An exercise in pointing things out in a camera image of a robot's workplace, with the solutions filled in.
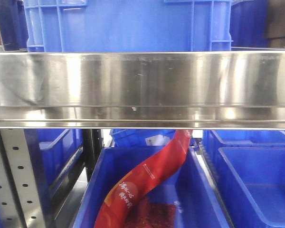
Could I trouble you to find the blue rear bin with label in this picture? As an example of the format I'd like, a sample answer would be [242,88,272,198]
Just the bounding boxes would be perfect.
[109,129,196,147]

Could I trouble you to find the blue left lower bin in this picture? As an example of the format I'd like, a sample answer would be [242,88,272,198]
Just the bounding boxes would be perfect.
[37,129,83,190]

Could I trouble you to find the blue centre lower bin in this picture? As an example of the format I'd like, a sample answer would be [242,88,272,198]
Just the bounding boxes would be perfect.
[73,146,229,228]

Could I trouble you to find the blue right lower bin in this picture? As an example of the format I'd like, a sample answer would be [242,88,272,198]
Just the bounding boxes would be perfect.
[202,130,285,228]

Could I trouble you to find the large blue upper bin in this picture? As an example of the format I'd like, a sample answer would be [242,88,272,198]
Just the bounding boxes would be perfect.
[24,0,232,52]

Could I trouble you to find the dark blue upper right bin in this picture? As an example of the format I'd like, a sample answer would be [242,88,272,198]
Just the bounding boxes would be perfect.
[230,0,268,48]

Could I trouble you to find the dark blue bin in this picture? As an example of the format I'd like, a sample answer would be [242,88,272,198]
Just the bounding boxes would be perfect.
[230,0,268,48]
[0,0,28,51]

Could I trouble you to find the dark blue upper left bin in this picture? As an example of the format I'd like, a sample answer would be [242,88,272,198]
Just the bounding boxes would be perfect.
[0,0,28,51]

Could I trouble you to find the stainless steel shelf beam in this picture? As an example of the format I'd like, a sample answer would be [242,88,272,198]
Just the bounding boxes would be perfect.
[0,50,285,130]

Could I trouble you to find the red printed snack bag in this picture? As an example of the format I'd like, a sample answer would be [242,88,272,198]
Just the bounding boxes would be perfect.
[94,129,193,228]

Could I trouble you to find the perforated steel rack upright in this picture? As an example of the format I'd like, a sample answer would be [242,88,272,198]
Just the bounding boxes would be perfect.
[0,129,51,228]

